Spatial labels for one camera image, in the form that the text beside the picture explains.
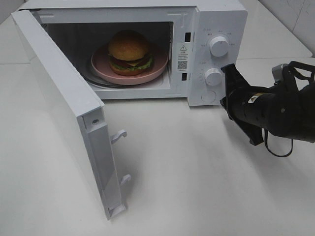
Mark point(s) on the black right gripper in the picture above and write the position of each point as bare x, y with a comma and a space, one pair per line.
251, 107

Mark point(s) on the white round door button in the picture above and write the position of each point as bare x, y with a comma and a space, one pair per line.
209, 96

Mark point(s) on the white round knob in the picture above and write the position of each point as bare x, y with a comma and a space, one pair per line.
213, 77
219, 46

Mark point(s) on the burger with lettuce and cheese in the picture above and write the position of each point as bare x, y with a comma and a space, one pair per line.
129, 53

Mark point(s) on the pink round plate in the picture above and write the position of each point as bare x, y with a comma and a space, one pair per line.
101, 67

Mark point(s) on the white microwave door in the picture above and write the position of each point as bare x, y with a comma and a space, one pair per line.
77, 111

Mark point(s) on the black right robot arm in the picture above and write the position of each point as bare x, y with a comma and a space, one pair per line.
287, 109

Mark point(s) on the white warning label sticker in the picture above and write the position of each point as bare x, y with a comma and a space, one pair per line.
182, 56

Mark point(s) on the white microwave oven body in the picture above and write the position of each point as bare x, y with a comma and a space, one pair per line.
80, 27

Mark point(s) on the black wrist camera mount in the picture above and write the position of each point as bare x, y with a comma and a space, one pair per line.
281, 74

